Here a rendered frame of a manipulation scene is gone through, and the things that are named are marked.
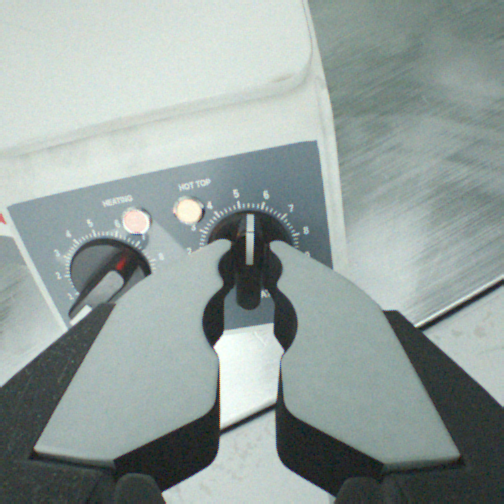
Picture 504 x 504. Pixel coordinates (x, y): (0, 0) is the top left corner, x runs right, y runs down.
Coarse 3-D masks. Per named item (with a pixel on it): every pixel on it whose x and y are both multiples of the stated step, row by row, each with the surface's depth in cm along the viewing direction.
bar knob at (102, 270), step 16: (96, 240) 14; (112, 240) 14; (80, 256) 14; (96, 256) 14; (112, 256) 14; (128, 256) 14; (80, 272) 14; (96, 272) 14; (112, 272) 13; (128, 272) 13; (144, 272) 14; (80, 288) 15; (96, 288) 13; (112, 288) 13; (128, 288) 15; (80, 304) 13; (96, 304) 13
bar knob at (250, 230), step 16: (224, 224) 14; (240, 224) 13; (256, 224) 13; (272, 224) 14; (208, 240) 14; (240, 240) 12; (256, 240) 12; (272, 240) 14; (288, 240) 14; (240, 256) 13; (256, 256) 13; (240, 272) 13; (256, 272) 13; (240, 288) 13; (256, 288) 13; (240, 304) 13; (256, 304) 13
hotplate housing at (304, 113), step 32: (320, 64) 13; (288, 96) 12; (320, 96) 13; (128, 128) 13; (160, 128) 13; (192, 128) 13; (224, 128) 13; (256, 128) 13; (288, 128) 12; (320, 128) 12; (32, 160) 13; (64, 160) 13; (96, 160) 13; (128, 160) 13; (160, 160) 13; (192, 160) 13; (0, 192) 13; (32, 192) 13
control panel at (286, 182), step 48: (288, 144) 13; (96, 192) 13; (144, 192) 13; (192, 192) 13; (240, 192) 13; (288, 192) 13; (48, 240) 14; (144, 240) 14; (192, 240) 14; (48, 288) 15
